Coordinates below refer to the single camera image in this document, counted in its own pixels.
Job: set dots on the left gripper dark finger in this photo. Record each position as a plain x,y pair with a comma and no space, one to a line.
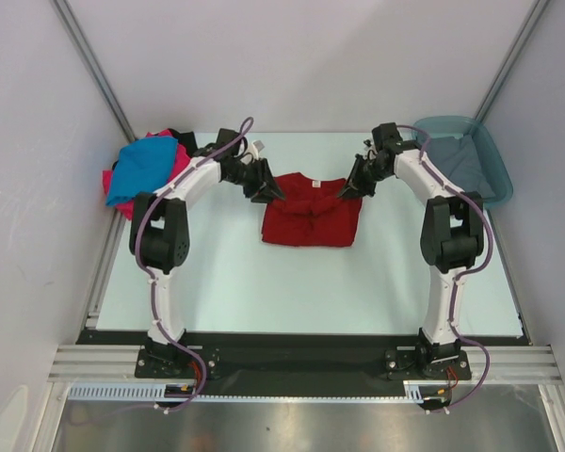
268,181
263,197

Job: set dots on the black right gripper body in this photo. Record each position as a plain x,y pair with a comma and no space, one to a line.
372,173

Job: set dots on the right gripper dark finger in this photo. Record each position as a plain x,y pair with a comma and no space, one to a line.
354,179
350,192

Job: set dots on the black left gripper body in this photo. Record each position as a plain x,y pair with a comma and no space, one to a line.
250,176

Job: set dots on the red t shirt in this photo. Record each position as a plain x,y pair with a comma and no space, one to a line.
311,214

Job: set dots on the blue t shirt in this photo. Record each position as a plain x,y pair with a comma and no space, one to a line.
139,172

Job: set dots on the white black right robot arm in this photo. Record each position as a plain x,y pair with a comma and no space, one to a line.
452,237

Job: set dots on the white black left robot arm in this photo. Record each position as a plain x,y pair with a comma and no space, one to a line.
160,239

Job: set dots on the pink folded t shirt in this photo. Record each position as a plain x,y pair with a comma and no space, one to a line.
179,165

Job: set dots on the black folded t shirt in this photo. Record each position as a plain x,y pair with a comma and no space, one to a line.
161,155

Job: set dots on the grey t shirt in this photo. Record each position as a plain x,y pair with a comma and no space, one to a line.
457,160

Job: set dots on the teal plastic basket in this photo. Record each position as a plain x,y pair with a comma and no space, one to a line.
490,159

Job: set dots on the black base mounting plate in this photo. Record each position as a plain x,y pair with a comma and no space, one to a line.
287,365

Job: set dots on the right aluminium corner post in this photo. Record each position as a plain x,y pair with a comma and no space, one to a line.
532,20

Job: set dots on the aluminium corner post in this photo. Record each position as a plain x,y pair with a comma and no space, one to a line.
83,47
532,20

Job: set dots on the grey slotted cable duct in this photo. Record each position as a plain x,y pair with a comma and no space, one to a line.
166,393

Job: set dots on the aluminium front frame rail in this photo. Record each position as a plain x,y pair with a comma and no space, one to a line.
111,363

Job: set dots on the left aluminium corner post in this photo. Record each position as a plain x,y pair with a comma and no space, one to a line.
83,47

